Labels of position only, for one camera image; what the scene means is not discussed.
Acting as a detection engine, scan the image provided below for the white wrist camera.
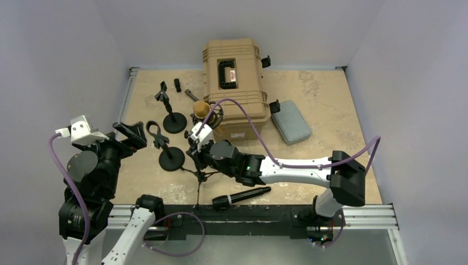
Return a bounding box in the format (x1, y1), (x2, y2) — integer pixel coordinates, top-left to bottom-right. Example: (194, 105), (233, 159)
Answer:
(184, 122), (214, 155)
(55, 115), (110, 146)

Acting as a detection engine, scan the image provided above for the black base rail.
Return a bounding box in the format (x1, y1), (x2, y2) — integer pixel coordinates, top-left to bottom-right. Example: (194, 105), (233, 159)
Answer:
(144, 203), (346, 242)

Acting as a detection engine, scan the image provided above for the small black clip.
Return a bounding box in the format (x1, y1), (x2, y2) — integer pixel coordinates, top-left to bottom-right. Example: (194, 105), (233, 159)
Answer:
(174, 78), (182, 93)

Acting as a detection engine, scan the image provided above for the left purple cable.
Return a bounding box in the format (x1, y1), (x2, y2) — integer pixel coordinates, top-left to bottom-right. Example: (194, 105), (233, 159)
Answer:
(48, 132), (91, 265)

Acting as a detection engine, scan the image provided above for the black round-base stand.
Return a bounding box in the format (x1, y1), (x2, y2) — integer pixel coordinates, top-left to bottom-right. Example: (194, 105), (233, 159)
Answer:
(146, 120), (185, 172)
(155, 81), (187, 134)

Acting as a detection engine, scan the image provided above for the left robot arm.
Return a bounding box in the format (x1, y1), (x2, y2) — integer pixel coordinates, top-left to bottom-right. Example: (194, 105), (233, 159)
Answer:
(56, 116), (165, 264)

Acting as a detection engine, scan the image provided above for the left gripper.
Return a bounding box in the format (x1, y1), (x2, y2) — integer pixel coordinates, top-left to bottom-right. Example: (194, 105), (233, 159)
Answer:
(73, 120), (146, 195)

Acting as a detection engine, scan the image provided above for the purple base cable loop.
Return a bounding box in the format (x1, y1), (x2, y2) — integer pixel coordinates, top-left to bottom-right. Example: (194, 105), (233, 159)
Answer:
(141, 212), (205, 257)

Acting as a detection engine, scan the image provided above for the gold microphone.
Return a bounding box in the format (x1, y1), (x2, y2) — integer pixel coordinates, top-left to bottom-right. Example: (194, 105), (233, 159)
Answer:
(190, 100), (224, 136)

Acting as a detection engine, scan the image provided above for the black round-base stand front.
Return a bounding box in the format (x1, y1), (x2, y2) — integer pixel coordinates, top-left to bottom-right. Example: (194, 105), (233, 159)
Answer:
(146, 120), (185, 172)

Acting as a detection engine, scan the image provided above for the tan plastic tool case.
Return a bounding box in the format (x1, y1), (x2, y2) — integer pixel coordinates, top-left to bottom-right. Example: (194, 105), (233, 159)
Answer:
(202, 38), (270, 141)

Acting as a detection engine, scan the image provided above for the black microphone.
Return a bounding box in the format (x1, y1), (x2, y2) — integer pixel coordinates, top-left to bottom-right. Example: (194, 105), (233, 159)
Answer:
(212, 187), (272, 210)

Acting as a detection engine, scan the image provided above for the black L-shaped bracket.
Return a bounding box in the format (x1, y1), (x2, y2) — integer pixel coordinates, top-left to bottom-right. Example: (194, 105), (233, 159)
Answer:
(184, 89), (199, 102)

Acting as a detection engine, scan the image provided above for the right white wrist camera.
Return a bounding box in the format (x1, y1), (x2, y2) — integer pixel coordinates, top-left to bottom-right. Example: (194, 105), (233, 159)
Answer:
(184, 122), (214, 155)

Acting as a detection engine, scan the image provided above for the black tripod mic stand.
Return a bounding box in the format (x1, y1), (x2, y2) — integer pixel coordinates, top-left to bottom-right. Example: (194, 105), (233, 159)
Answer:
(180, 100), (225, 208)

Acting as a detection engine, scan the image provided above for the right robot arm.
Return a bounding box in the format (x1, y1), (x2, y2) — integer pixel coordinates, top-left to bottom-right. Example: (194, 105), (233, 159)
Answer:
(190, 140), (366, 225)

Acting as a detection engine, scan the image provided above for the grey zip pouch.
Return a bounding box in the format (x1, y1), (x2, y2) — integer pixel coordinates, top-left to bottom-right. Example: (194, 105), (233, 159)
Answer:
(269, 100), (312, 145)

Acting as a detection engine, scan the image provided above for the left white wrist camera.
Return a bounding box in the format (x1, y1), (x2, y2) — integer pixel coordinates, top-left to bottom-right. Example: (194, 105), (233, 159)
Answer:
(55, 115), (110, 146)

